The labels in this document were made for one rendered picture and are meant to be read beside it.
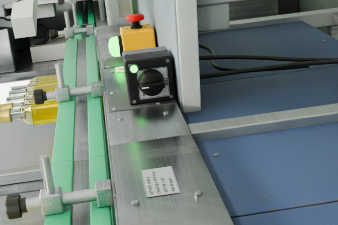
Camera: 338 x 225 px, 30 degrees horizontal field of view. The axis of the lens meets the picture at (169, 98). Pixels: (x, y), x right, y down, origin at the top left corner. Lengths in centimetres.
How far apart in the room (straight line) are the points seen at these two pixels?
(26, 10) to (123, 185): 113
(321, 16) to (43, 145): 83
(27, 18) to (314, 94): 95
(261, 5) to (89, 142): 184
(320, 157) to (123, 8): 107
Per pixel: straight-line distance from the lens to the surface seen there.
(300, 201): 77
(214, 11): 105
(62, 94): 121
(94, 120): 109
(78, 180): 88
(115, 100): 112
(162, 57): 106
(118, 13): 183
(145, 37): 134
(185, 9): 99
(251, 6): 274
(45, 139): 181
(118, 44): 136
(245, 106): 109
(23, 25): 183
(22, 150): 176
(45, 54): 281
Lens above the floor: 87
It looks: 5 degrees down
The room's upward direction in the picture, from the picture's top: 98 degrees counter-clockwise
